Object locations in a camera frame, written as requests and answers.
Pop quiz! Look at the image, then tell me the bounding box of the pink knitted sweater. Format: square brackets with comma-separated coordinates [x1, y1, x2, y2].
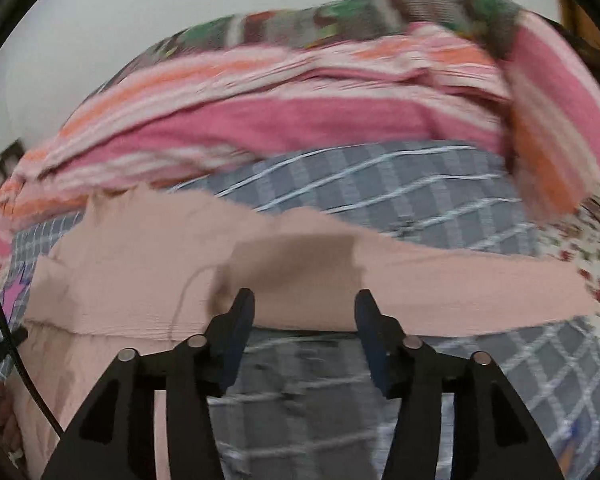
[23, 188, 593, 422]

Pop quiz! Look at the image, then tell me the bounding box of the grey checkered bed sheet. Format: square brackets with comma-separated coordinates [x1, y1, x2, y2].
[0, 140, 600, 480]

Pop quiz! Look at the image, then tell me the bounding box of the white floral bed sheet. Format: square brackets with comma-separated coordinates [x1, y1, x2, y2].
[539, 191, 600, 340]

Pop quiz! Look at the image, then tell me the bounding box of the pink orange striped quilt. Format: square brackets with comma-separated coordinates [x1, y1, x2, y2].
[0, 11, 600, 231]

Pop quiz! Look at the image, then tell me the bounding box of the floral patterned blanket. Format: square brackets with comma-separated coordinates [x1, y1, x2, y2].
[95, 0, 521, 93]

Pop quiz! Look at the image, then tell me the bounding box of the black cable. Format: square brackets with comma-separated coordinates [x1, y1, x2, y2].
[0, 253, 66, 438]

